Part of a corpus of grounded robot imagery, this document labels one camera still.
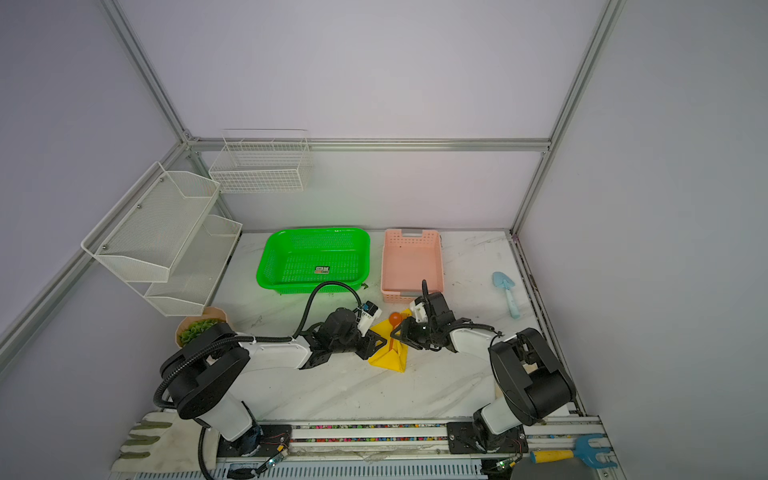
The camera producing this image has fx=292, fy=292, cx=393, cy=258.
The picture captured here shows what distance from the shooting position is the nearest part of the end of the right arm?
0.69 metres

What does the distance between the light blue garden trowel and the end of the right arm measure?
0.35 meters

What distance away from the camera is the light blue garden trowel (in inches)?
39.0
